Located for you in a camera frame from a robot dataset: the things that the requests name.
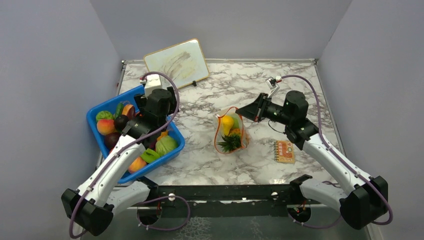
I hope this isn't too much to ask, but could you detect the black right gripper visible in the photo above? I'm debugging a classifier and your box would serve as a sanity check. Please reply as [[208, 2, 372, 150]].
[[235, 93, 293, 126]]

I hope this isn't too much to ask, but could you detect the yellow toy pear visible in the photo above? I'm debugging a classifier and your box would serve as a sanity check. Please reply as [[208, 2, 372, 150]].
[[220, 115, 235, 136]]

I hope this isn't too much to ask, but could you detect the dark purple toy plum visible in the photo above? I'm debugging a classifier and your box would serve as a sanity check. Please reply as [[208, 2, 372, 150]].
[[114, 114, 129, 132]]

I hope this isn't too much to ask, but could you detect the clear orange-zip bag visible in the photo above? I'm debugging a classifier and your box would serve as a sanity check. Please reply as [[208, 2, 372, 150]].
[[213, 106, 250, 155]]

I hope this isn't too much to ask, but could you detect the toy pineapple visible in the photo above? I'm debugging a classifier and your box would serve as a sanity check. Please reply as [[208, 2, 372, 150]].
[[217, 128, 242, 153]]

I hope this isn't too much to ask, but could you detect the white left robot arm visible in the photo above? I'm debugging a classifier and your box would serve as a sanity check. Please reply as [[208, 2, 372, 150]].
[[61, 86, 180, 239]]

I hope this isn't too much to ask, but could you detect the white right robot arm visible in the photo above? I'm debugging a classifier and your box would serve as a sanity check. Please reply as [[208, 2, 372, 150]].
[[235, 90, 393, 230]]

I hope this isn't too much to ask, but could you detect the blue plastic basket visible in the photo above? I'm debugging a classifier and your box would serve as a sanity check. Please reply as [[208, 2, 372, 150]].
[[86, 85, 185, 184]]

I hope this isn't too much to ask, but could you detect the green toy pepper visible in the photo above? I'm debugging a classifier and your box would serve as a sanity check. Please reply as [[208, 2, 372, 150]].
[[114, 102, 124, 119]]

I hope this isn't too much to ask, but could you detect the small green toy cabbage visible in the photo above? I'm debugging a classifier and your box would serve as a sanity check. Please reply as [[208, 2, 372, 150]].
[[95, 110, 115, 123]]

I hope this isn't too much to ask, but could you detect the dark red toy fruit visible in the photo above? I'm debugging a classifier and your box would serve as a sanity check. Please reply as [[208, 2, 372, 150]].
[[103, 132, 121, 150]]

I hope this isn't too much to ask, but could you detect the small orange notebook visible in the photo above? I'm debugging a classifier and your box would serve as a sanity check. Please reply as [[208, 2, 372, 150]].
[[274, 140, 295, 164]]

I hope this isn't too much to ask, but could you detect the green toy starfruit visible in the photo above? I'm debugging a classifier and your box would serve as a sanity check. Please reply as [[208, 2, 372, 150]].
[[140, 148, 161, 164]]

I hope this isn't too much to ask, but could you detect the white drawing board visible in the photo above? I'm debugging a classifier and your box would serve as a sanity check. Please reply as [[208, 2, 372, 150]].
[[143, 38, 210, 89]]

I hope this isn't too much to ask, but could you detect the orange toy peach front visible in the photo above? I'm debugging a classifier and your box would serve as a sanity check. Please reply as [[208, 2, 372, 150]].
[[128, 156, 147, 174]]

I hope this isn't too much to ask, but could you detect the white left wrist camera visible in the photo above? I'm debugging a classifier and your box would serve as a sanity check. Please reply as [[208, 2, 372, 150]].
[[139, 74, 163, 98]]

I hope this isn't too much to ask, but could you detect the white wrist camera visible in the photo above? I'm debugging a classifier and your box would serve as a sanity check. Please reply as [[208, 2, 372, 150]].
[[265, 76, 282, 99], [139, 74, 163, 98]]

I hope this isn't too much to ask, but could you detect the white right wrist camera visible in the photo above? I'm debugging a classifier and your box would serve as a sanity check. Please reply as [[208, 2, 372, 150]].
[[265, 76, 282, 99]]

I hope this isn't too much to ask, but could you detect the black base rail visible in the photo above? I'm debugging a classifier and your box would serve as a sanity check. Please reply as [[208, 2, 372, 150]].
[[89, 177, 335, 220]]

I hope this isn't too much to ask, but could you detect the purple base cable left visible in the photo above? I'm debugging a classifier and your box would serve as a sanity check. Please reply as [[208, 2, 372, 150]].
[[136, 195, 192, 232]]

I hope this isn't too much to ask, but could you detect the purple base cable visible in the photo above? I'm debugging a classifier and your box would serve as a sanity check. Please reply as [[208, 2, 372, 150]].
[[136, 195, 192, 232], [286, 180, 342, 230]]

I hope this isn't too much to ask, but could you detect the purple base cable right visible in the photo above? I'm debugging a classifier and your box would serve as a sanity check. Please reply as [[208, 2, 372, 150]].
[[286, 180, 342, 230]]

